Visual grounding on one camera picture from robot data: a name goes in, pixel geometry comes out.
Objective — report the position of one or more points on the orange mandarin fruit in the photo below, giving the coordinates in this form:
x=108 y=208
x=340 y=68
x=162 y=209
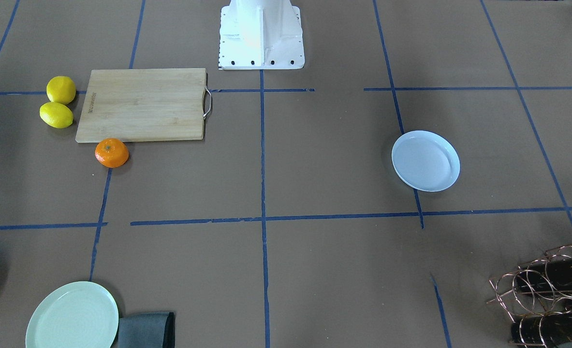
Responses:
x=111 y=153

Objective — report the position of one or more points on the light blue plate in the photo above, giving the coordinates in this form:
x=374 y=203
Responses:
x=425 y=161

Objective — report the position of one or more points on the light green plate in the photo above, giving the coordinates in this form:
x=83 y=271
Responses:
x=80 y=314

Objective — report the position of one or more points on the wooden cutting board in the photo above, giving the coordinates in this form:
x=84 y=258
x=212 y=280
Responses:
x=145 y=105

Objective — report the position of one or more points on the dark grey folded cloth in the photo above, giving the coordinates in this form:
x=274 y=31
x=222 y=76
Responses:
x=147 y=330

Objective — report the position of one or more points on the yellow lemon lower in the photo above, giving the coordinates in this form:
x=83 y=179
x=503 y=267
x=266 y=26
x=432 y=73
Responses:
x=56 y=115

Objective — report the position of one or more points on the yellow lemon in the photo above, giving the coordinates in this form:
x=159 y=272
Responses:
x=56 y=115
x=61 y=89

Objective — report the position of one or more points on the yellow lemon upper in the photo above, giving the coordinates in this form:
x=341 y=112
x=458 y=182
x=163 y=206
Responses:
x=61 y=89

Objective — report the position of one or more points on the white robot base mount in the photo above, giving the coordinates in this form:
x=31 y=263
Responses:
x=261 y=34

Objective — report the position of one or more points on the copper wire bottle rack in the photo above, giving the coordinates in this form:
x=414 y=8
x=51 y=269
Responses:
x=537 y=298

